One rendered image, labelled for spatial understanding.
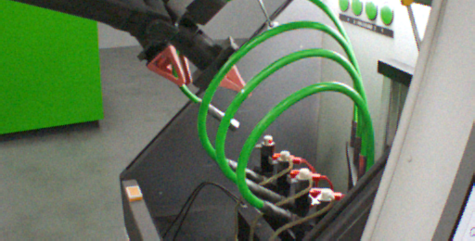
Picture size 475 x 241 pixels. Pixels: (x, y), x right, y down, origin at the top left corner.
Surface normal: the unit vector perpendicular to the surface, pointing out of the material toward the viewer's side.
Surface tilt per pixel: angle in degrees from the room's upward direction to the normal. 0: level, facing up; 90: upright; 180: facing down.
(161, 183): 90
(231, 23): 90
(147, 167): 90
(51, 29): 90
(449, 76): 76
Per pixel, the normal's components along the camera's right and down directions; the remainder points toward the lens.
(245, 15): 0.29, 0.31
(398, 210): -0.91, -0.12
